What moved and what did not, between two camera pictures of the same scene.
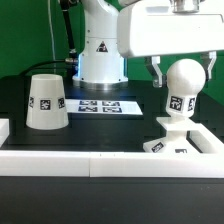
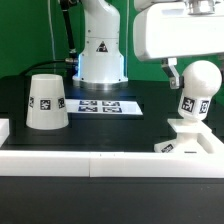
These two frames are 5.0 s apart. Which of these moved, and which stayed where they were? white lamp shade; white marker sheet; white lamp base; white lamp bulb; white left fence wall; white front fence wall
Moved: white lamp base; white lamp bulb
Stayed: white left fence wall; white marker sheet; white lamp shade; white front fence wall
